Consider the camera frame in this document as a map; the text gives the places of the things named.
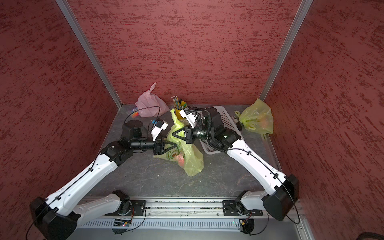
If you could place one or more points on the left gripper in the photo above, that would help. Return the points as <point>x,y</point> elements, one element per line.
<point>160,149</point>

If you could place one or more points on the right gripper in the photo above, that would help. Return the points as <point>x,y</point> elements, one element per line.
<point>190,135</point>

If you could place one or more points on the green avocado print bag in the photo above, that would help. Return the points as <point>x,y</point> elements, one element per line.
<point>194,159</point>

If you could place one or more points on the pink plastic bag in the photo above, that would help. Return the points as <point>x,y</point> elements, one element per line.
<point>150,105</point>

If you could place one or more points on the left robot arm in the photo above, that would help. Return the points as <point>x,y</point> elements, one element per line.
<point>60,214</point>

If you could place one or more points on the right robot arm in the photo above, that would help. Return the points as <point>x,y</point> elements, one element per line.
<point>281,192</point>

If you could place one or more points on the peach in basket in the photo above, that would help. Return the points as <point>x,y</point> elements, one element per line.
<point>181,161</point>

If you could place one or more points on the yellow pencil cup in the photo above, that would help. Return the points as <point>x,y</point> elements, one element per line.
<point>177,111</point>

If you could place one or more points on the pencils in cup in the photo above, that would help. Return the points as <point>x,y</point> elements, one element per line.
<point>176,102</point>

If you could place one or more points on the white plastic basket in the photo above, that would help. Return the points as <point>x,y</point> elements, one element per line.
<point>228,123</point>

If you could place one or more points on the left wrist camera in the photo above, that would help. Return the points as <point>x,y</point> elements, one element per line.
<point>158,126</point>

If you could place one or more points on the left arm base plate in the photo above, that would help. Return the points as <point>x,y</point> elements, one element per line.
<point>130,208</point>

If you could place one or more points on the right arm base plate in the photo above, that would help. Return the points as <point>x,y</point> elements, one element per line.
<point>235,208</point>

